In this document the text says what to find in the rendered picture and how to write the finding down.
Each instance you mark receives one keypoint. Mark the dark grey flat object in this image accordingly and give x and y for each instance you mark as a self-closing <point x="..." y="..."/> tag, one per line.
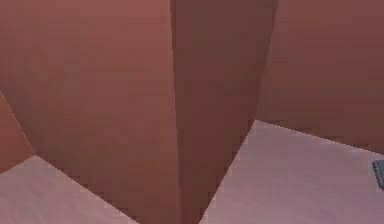
<point x="379" y="173"/>

